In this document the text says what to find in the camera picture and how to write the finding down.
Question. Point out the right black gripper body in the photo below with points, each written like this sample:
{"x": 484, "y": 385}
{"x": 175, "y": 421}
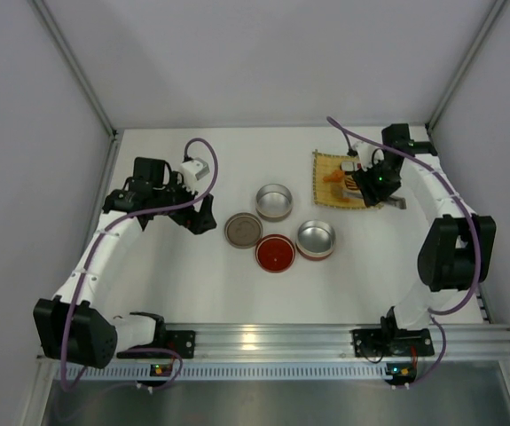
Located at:
{"x": 371, "y": 191}

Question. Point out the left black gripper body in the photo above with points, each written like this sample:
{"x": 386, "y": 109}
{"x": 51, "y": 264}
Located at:
{"x": 190, "y": 209}

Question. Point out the sushi roll piece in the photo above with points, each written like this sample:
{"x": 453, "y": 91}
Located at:
{"x": 350, "y": 183}
{"x": 349, "y": 167}

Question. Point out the orange fried food piece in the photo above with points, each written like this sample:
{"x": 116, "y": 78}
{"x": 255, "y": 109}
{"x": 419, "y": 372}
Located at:
{"x": 335, "y": 176}

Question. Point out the metal tongs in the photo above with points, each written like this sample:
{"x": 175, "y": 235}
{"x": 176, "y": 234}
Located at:
{"x": 397, "y": 202}

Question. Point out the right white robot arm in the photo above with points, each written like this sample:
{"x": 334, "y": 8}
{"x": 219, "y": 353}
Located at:
{"x": 455, "y": 255}

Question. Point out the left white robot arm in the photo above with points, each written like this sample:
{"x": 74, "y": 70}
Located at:
{"x": 70, "y": 325}

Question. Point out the grey round lid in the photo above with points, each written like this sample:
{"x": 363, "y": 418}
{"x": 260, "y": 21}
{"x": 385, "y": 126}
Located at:
{"x": 243, "y": 230}

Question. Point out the bamboo mat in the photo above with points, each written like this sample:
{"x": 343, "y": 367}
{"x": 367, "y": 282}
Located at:
{"x": 324, "y": 164}

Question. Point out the upper steel round container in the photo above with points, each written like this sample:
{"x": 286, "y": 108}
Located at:
{"x": 273, "y": 202}

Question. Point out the steel round container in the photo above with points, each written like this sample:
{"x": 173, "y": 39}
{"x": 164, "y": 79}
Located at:
{"x": 273, "y": 202}
{"x": 315, "y": 239}

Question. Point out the red round lid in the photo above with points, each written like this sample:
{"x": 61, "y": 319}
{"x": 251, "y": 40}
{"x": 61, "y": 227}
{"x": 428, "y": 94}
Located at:
{"x": 275, "y": 253}

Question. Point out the lower steel round container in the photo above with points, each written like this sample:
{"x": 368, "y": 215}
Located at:
{"x": 315, "y": 239}

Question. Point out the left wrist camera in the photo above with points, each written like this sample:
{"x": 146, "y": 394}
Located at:
{"x": 193, "y": 171}

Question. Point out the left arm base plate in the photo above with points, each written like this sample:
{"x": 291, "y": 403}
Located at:
{"x": 182, "y": 342}

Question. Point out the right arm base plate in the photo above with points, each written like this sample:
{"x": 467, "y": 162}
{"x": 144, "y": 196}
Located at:
{"x": 375, "y": 343}

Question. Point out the aluminium rail frame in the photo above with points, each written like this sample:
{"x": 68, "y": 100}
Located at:
{"x": 295, "y": 352}

